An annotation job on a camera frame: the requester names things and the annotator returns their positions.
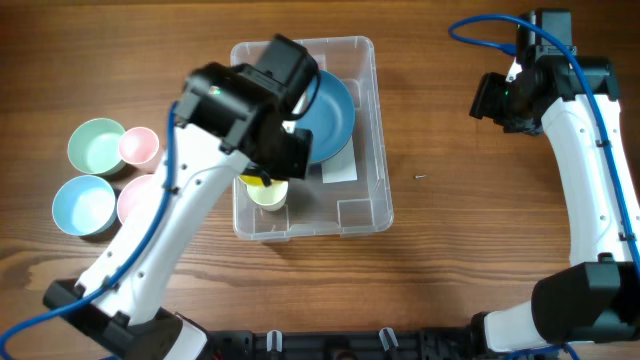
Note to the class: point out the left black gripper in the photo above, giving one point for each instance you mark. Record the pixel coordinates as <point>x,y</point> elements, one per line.
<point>288,151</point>

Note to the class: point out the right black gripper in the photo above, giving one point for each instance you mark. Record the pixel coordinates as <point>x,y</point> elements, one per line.
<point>484,96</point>

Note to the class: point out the yellow plastic cup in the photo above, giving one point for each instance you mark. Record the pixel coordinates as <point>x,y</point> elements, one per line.
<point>256,181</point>

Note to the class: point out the cream plastic cup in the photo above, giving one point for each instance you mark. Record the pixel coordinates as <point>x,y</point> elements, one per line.
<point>269,198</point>

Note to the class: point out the dark blue bowl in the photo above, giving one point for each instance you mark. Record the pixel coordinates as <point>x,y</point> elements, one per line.
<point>331,117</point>

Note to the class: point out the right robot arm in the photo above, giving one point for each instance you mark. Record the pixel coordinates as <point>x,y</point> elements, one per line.
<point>573,100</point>

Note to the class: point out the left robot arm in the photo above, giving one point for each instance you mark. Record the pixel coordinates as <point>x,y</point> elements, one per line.
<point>228,121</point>

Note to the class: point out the white label in container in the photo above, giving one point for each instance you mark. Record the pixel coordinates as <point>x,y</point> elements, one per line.
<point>341,167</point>

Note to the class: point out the clear plastic storage container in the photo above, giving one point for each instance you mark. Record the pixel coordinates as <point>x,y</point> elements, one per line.
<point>313,208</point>

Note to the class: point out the pink plastic cup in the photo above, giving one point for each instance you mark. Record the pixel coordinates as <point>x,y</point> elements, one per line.
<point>140,147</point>

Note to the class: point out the pink bowl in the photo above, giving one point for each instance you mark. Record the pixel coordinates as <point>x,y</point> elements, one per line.
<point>131,194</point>

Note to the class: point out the mint green bowl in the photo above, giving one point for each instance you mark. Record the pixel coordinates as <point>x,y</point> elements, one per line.
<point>93,148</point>

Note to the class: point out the light blue bowl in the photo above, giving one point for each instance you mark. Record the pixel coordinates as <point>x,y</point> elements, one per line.
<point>84,206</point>

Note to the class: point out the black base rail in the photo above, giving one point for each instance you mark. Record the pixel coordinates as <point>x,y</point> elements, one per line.
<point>382,344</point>

